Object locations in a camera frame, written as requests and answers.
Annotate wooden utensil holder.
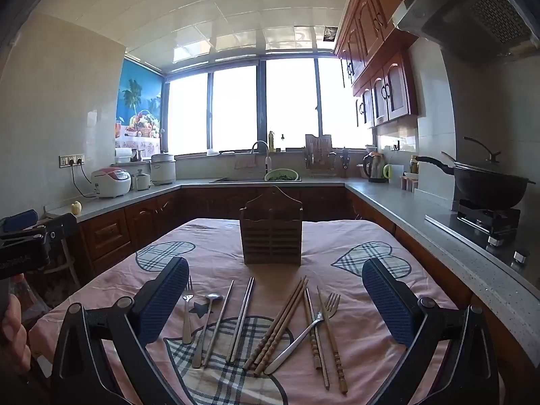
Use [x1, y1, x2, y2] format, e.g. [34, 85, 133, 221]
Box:
[239, 186, 304, 266]

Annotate upper wooden cabinets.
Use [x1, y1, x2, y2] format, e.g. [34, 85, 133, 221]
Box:
[333, 0, 439, 129]

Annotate black power cord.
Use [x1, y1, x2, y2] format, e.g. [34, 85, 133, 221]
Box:
[70, 162, 98, 199]

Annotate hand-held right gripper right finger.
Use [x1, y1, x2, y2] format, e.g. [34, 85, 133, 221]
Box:
[362, 257, 501, 405]

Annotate curved metal faucet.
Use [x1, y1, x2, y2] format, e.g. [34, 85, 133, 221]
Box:
[251, 140, 271, 178]

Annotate green colander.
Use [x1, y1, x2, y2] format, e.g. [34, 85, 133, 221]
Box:
[264, 169, 299, 182]

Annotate pink printed tablecloth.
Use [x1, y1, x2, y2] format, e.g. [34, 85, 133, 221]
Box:
[27, 218, 507, 405]

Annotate small white pot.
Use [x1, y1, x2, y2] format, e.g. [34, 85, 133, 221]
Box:
[132, 169, 152, 191]

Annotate large kitchen window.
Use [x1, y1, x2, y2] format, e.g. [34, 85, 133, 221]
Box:
[162, 53, 374, 157]

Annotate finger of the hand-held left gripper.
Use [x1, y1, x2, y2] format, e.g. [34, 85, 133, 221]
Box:
[46, 213, 79, 245]
[0, 210, 38, 237]

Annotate red white rice cooker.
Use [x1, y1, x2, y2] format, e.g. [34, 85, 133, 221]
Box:
[90, 167, 132, 199]

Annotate metal spoon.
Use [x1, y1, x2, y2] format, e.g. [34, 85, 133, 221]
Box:
[192, 293, 223, 369]

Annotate grey kitchen countertop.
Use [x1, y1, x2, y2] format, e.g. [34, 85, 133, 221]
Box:
[46, 176, 540, 347]

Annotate gas stove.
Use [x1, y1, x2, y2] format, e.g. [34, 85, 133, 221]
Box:
[425, 198, 532, 266]

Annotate wooden cabinets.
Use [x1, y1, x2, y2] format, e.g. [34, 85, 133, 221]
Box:
[78, 186, 540, 405]
[333, 0, 439, 129]

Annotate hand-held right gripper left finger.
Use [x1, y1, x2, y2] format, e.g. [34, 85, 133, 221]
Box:
[51, 256, 190, 405]

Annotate lower wooden cabinets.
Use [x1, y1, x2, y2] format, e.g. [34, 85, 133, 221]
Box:
[78, 186, 540, 405]

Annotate kitchen sink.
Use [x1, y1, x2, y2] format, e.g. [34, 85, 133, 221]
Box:
[210, 176, 304, 184]

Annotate large metal fork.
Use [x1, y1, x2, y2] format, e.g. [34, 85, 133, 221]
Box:
[264, 292, 342, 375]

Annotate beach fruit window poster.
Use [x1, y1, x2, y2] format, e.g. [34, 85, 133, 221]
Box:
[115, 59, 163, 150]

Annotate metal chopstick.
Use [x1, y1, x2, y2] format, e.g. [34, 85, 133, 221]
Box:
[226, 277, 253, 363]
[204, 279, 235, 368]
[230, 277, 255, 364]

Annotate small metal fork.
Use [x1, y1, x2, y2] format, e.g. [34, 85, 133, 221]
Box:
[181, 276, 195, 344]

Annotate dish rack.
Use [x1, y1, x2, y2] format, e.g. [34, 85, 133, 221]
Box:
[304, 134, 338, 169]

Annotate steel electric kettle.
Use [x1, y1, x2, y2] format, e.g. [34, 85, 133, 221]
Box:
[363, 151, 389, 183]

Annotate large white rice cooker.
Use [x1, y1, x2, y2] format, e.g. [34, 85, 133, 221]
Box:
[150, 151, 177, 186]

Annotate black wok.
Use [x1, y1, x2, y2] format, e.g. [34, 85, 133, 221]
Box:
[415, 136, 536, 211]

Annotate range hood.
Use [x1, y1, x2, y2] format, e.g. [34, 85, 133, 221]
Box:
[391, 0, 540, 57]

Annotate person's left hand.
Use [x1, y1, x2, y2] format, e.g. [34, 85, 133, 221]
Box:
[0, 293, 32, 374]

